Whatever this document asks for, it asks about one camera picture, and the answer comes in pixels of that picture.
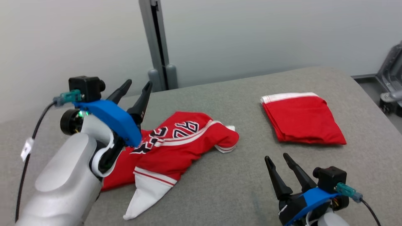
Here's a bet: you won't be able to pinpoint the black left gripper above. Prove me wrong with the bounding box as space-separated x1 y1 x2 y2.
92 79 153 175

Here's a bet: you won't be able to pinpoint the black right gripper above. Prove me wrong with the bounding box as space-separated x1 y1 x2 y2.
264 153 318 226

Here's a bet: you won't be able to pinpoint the red shorts with white stripe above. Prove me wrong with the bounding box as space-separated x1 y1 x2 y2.
261 92 347 145

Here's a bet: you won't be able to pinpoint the red printed basketball jersey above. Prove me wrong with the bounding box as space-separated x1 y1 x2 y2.
100 111 240 220

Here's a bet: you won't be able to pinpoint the grey metal wheeled stand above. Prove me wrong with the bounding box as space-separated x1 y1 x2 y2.
377 44 402 118

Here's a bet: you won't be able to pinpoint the blue left camera mount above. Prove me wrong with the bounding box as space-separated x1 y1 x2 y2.
74 100 142 147

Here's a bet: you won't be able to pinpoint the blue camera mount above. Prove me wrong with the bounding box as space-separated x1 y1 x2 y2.
74 100 142 147
284 188 342 226

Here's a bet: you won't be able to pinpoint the blue right camera mount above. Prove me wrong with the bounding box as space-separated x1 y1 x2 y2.
284 188 342 226

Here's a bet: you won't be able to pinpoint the grey cylindrical post foot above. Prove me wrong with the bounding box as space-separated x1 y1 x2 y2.
166 64 178 90
148 69 162 92

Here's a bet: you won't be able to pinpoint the grey partition post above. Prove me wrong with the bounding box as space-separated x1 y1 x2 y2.
139 0 178 92

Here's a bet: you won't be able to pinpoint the white cable label tag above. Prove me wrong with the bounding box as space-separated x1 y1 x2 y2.
20 137 34 161

